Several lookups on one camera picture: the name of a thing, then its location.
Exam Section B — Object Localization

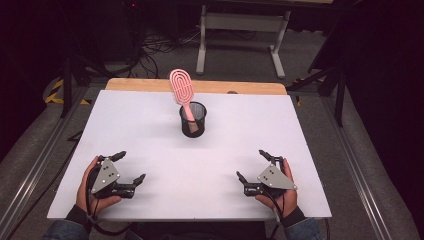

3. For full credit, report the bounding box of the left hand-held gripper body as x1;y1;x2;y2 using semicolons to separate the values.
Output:
87;154;136;200

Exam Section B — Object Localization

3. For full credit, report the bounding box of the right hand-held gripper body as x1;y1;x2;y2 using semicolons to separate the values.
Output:
243;156;299;198

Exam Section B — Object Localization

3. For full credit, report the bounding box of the black mesh pen holder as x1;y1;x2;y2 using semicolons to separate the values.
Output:
179;101;208;139

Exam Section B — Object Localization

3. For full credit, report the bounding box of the pink hairbrush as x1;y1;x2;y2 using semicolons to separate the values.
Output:
168;68;200;133

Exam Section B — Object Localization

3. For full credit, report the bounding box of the person's right hand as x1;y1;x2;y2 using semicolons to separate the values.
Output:
254;158;299;219

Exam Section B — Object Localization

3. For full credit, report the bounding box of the person's left hand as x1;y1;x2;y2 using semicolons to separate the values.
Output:
75;155;123;216

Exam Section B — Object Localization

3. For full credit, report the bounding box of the yellow black hazard tape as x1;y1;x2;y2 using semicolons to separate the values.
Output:
44;78;92;106

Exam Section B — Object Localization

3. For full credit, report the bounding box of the black metal stand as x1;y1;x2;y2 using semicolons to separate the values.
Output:
286;61;347;128
59;54;113;120

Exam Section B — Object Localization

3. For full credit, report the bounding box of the grey metal stand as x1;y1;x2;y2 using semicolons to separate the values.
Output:
195;4;293;80

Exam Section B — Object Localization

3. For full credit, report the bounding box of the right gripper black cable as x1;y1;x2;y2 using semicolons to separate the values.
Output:
265;189;287;222

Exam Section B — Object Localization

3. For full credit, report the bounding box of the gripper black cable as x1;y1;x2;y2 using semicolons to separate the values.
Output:
265;189;287;222
85;166;135;237

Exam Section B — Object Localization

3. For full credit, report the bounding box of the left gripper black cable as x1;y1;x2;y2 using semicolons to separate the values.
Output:
85;166;135;237

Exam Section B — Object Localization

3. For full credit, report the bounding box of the aluminium floor rail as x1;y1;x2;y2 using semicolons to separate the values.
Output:
319;96;395;240
0;85;88;240

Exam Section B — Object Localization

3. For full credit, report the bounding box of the bundle of black floor cables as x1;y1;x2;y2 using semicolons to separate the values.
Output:
131;19;203;80

